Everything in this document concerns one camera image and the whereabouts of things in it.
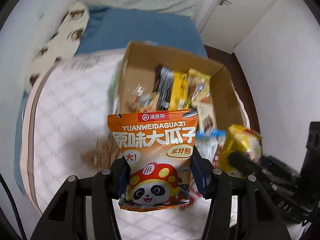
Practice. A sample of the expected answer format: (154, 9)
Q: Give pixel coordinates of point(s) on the orange panda sunflower seed bag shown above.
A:
(158, 147)

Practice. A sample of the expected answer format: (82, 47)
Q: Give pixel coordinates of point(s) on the bear print white pillow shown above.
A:
(62, 45)

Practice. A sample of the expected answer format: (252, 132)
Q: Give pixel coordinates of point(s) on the blue bed sheet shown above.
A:
(113, 28)

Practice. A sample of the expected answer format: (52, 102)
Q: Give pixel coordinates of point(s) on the blue printed cardboard box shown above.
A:
(139, 66)

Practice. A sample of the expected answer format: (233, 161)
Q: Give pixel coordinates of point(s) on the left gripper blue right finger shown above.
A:
(204, 174)

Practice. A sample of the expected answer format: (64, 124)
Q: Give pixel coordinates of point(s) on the red white barcode packet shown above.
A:
(194, 194)

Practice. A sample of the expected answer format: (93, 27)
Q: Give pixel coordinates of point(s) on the yellow rice cracker packet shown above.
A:
(239, 139)

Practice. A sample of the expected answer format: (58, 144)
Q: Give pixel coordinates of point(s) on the white floral quilted blanket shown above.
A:
(66, 113)

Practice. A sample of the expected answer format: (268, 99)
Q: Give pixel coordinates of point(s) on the long yellow snack bag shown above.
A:
(179, 92)

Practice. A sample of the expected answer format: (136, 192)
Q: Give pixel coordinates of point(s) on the beige chocolate wafer packet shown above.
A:
(207, 120)

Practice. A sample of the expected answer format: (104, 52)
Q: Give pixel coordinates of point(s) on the metal door handle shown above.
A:
(222, 2)

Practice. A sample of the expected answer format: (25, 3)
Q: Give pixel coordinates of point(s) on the black grey snack bag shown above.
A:
(163, 86)

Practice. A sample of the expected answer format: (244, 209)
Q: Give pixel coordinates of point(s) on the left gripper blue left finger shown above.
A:
(116, 178)

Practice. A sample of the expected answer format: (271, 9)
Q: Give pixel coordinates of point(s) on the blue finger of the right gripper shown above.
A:
(244, 164)

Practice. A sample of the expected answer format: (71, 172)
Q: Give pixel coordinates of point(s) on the white door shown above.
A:
(228, 25)

